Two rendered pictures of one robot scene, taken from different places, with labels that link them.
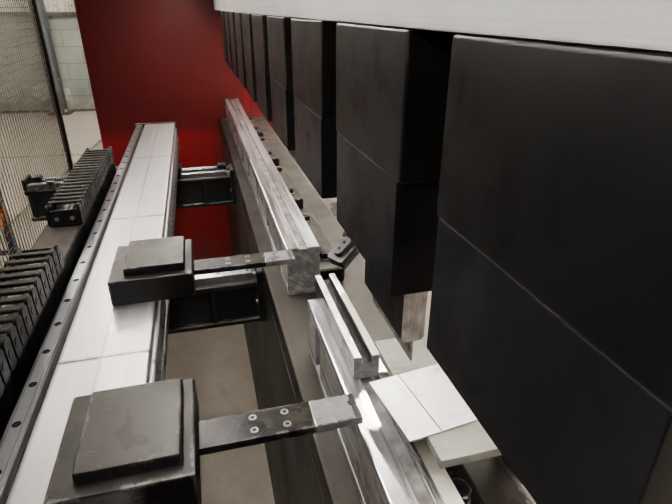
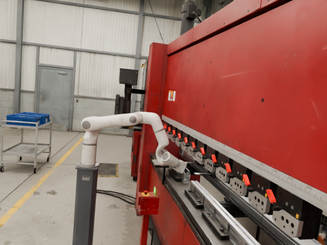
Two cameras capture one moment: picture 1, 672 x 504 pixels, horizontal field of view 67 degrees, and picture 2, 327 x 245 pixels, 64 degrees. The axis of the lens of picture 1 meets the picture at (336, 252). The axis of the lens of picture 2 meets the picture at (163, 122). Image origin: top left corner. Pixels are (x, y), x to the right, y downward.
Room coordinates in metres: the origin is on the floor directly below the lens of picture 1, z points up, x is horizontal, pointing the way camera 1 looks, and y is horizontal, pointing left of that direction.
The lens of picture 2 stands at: (2.96, -0.21, 1.69)
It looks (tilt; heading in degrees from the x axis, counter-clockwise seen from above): 7 degrees down; 181
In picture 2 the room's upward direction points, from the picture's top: 6 degrees clockwise
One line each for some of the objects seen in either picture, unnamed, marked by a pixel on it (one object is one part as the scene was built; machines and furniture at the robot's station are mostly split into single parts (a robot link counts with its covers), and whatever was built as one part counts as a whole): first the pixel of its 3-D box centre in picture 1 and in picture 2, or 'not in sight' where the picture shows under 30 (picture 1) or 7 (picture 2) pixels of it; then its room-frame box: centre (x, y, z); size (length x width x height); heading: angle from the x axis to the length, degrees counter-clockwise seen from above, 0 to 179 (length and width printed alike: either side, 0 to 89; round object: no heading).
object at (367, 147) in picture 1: (416, 146); (181, 137); (0.37, -0.06, 1.26); 0.15 x 0.09 x 0.17; 15
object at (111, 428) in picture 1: (219, 426); (195, 162); (0.34, 0.10, 1.01); 0.26 x 0.12 x 0.05; 105
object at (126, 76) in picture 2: not in sight; (125, 100); (-0.69, -0.84, 1.53); 0.51 x 0.25 x 0.85; 12
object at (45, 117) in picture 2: not in sight; (34, 118); (-2.13, -2.90, 0.92); 0.50 x 0.36 x 0.18; 99
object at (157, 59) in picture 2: not in sight; (173, 132); (-0.59, -0.13, 1.15); 0.85 x 0.25 x 2.30; 105
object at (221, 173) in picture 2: (256, 49); (227, 167); (1.34, 0.19, 1.26); 0.15 x 0.09 x 0.17; 15
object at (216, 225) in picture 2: (283, 186); (214, 224); (1.38, 0.15, 0.89); 0.30 x 0.05 x 0.03; 15
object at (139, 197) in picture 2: not in sight; (147, 200); (0.80, -0.32, 0.75); 0.20 x 0.16 x 0.18; 17
